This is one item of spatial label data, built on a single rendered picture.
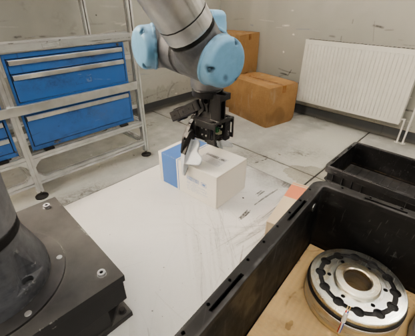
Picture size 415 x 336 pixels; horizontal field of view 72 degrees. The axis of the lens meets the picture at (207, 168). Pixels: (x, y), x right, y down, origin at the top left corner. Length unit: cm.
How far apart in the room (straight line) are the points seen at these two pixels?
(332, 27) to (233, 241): 282
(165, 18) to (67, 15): 254
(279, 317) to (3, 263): 32
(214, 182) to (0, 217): 41
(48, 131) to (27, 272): 164
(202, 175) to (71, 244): 31
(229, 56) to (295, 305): 34
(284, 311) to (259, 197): 41
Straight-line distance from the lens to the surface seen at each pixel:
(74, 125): 210
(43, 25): 286
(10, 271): 43
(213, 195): 68
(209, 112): 66
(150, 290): 55
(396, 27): 307
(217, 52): 42
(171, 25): 41
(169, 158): 74
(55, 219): 57
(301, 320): 38
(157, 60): 54
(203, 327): 24
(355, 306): 37
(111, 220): 70
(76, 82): 205
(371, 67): 301
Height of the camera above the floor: 114
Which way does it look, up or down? 31 degrees down
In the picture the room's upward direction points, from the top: straight up
